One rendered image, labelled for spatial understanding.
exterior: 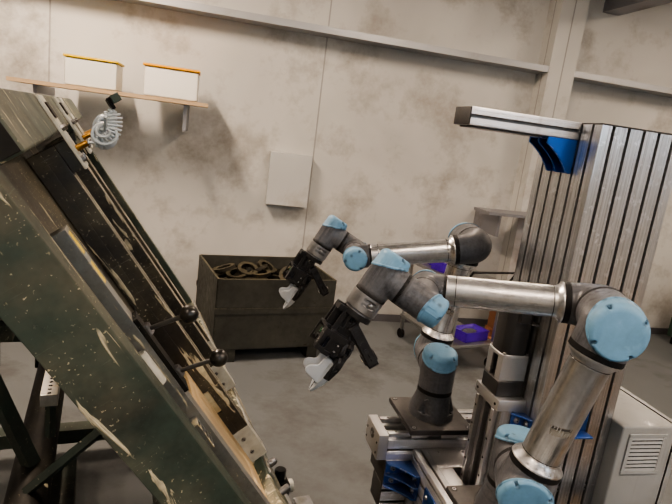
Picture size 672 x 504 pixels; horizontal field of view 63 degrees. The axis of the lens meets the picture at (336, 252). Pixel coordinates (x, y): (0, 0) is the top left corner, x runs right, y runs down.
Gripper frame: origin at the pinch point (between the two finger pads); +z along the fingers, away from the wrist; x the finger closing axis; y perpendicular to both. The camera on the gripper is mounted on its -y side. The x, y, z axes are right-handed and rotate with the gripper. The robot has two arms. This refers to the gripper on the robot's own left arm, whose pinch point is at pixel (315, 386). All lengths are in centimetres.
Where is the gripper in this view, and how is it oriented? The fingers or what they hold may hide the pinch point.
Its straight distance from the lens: 128.3
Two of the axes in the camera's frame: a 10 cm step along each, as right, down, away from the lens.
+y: -8.0, -5.3, -2.9
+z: -5.7, 8.2, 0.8
